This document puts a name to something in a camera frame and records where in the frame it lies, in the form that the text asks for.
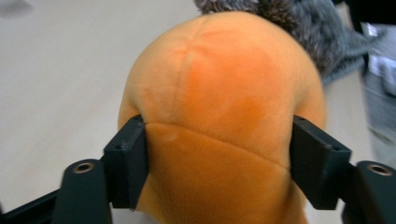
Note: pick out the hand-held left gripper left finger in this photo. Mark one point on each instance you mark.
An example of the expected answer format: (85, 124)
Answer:
(127, 161)

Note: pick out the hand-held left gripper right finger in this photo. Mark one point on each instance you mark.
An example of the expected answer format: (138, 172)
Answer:
(320, 161)

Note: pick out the grey fluffy cloth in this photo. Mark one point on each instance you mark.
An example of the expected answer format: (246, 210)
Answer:
(317, 34)

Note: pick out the orange plush toy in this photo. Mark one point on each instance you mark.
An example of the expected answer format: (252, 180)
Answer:
(224, 109)

